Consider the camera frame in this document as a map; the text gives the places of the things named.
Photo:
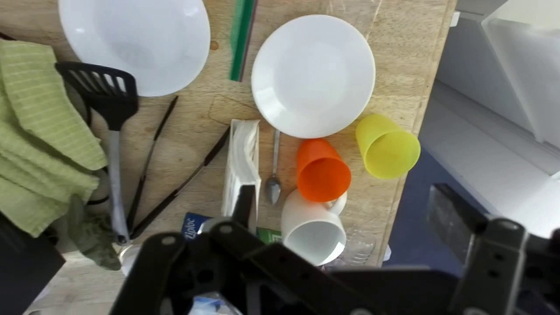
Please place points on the black tongs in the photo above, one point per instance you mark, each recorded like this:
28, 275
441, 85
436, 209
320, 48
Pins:
149, 158

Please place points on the blue packet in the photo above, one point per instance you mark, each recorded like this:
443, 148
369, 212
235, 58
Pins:
194, 225

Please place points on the dark olive cloth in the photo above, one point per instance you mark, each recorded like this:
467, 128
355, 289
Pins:
93, 239

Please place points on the light green dish cloth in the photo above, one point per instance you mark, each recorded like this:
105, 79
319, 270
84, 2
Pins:
40, 134

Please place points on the orange plastic cup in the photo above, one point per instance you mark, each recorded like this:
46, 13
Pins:
320, 169

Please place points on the metal spoon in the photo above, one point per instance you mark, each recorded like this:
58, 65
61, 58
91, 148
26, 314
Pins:
273, 186

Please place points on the dark bag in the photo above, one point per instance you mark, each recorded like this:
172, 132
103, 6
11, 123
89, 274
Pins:
26, 274

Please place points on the white round plate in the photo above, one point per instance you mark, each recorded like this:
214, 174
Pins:
312, 76
140, 41

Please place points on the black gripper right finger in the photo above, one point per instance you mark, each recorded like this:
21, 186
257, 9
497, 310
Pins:
483, 256

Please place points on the yellow plastic cup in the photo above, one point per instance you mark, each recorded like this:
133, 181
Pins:
387, 149

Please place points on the white ceramic mug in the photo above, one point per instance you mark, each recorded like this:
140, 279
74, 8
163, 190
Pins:
312, 233

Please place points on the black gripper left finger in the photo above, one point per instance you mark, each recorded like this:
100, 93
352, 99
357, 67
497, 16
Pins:
245, 204

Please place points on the clear plastic container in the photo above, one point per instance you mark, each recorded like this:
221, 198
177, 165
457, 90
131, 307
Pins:
242, 155

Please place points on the black slotted spatula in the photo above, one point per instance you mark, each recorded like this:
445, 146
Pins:
105, 93

